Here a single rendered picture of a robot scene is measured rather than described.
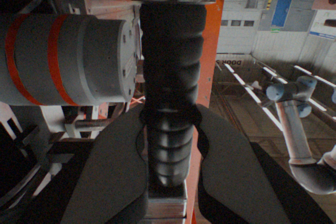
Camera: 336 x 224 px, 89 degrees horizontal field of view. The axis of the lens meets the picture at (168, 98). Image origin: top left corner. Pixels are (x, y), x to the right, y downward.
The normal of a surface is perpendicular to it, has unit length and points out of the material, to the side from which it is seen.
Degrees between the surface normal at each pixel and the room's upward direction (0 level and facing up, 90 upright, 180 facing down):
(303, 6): 90
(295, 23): 90
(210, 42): 90
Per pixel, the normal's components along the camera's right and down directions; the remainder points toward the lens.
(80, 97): 0.01, 0.82
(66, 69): 0.03, 0.30
